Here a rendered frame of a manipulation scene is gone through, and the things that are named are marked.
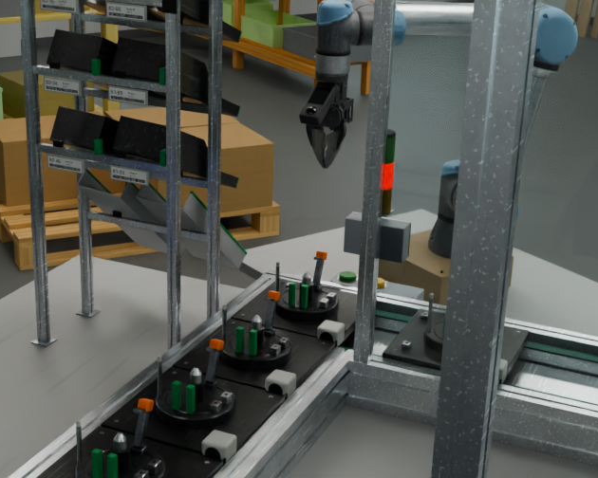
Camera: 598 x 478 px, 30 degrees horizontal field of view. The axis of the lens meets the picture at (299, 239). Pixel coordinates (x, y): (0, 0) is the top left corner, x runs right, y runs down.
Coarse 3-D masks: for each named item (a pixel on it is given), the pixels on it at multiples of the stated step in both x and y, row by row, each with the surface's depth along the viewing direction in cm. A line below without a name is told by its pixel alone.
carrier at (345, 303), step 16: (272, 288) 248; (288, 288) 243; (304, 288) 232; (320, 288) 242; (256, 304) 240; (288, 304) 236; (304, 304) 234; (320, 304) 234; (336, 304) 237; (352, 304) 242; (240, 320) 233; (288, 320) 233; (304, 320) 233; (320, 320) 234; (336, 320) 234; (352, 320) 234; (320, 336) 226; (336, 336) 225
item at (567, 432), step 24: (360, 384) 220; (384, 384) 217; (408, 384) 216; (432, 384) 213; (360, 408) 222; (384, 408) 219; (408, 408) 218; (432, 408) 215; (504, 408) 209; (528, 408) 207; (552, 408) 205; (504, 432) 211; (528, 432) 208; (552, 432) 206; (576, 432) 204; (576, 456) 206
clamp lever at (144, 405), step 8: (144, 400) 179; (152, 400) 180; (136, 408) 178; (144, 408) 179; (152, 408) 180; (144, 416) 179; (144, 424) 179; (136, 432) 179; (144, 432) 180; (136, 440) 179
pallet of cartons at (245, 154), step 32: (0, 128) 543; (192, 128) 556; (224, 128) 558; (0, 160) 531; (224, 160) 527; (256, 160) 535; (0, 192) 540; (64, 192) 544; (160, 192) 517; (224, 192) 533; (256, 192) 541; (0, 224) 529; (64, 224) 551; (96, 224) 515; (256, 224) 551; (32, 256) 500; (64, 256) 512; (96, 256) 514
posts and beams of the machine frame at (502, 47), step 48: (480, 0) 91; (528, 0) 90; (480, 48) 92; (528, 48) 92; (480, 96) 94; (528, 96) 96; (480, 144) 95; (480, 192) 97; (480, 240) 98; (480, 288) 99; (480, 336) 101; (480, 384) 102; (480, 432) 104
